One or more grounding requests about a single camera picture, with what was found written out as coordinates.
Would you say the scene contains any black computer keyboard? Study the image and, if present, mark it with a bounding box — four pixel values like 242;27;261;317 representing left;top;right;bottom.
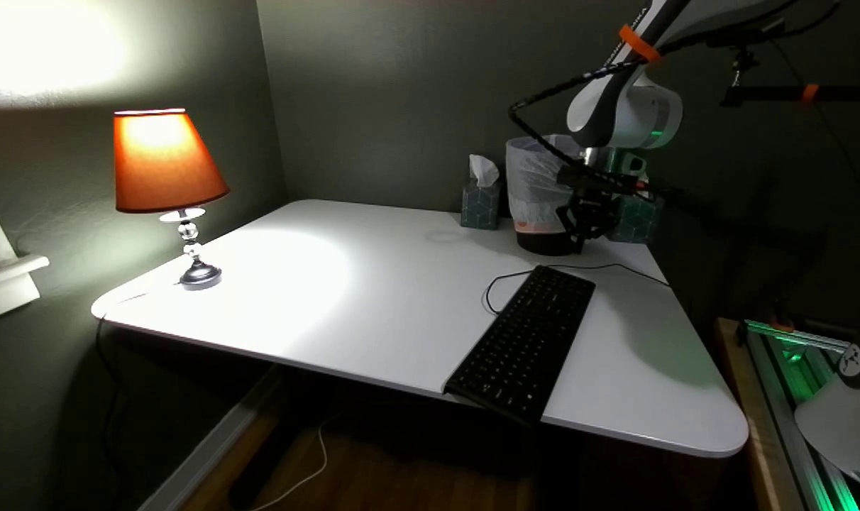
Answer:
439;264;598;428

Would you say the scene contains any aluminium rail lit green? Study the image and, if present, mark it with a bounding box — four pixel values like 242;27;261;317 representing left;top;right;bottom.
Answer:
742;317;860;511

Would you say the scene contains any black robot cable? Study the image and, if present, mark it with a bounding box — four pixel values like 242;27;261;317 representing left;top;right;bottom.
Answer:
509;53;659;193

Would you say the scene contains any white window sill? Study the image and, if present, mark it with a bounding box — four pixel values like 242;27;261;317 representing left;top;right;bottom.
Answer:
0;253;53;328

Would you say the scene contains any black trash bin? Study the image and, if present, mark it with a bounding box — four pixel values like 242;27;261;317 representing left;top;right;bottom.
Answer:
510;220;583;259

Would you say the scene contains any wooden bench edge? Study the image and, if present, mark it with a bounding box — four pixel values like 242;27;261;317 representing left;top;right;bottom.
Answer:
713;316;781;511

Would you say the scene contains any white round base plate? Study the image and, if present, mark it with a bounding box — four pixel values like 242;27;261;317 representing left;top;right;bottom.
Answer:
794;372;860;493

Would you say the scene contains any orange shade table lamp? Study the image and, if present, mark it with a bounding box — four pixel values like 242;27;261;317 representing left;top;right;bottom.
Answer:
110;105;234;291

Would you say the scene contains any orange strap on arm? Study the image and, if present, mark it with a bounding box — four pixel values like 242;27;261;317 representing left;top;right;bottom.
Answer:
617;22;667;69

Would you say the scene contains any teal tissue box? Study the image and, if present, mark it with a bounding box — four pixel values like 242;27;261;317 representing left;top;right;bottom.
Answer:
608;181;667;243
458;149;505;233

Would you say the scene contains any white plastic bin liner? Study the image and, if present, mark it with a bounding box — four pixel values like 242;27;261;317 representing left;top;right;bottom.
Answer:
499;134;594;239

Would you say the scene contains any black keyboard cable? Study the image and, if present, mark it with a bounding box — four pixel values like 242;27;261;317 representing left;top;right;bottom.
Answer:
483;256;674;321

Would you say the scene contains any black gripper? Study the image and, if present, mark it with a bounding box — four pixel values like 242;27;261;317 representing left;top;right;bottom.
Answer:
557;157;641;256

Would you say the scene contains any thin white floor cable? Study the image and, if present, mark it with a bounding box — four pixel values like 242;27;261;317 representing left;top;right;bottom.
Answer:
252;423;333;511

